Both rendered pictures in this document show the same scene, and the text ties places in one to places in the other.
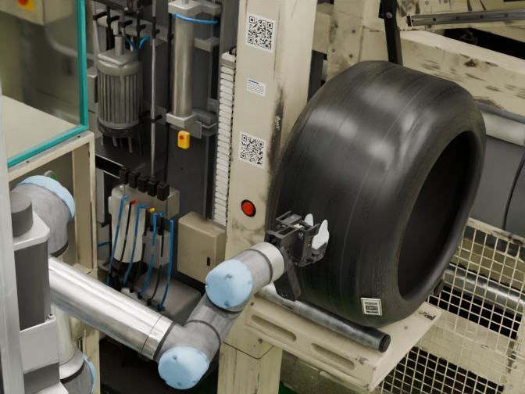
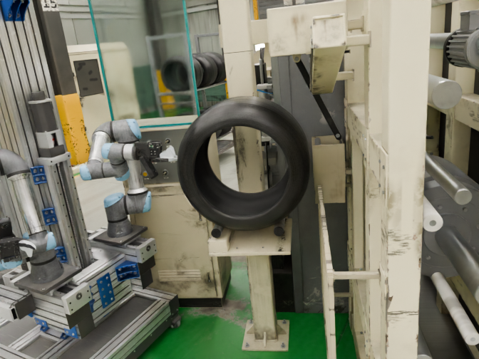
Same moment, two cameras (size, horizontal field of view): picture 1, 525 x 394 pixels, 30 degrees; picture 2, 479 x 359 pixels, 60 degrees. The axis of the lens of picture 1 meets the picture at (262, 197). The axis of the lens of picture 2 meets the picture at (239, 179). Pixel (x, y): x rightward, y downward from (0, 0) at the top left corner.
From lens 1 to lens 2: 235 cm
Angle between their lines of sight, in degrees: 62
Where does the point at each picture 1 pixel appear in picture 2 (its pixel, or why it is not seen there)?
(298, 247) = (146, 152)
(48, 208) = (120, 125)
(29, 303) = (38, 123)
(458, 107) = (240, 112)
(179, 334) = (90, 162)
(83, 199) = not seen: hidden behind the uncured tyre
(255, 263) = (116, 146)
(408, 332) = (260, 249)
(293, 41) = (234, 86)
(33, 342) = (42, 138)
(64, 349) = (131, 183)
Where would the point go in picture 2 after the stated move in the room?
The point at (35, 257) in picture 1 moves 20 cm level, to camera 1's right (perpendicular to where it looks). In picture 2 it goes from (35, 108) to (34, 112)
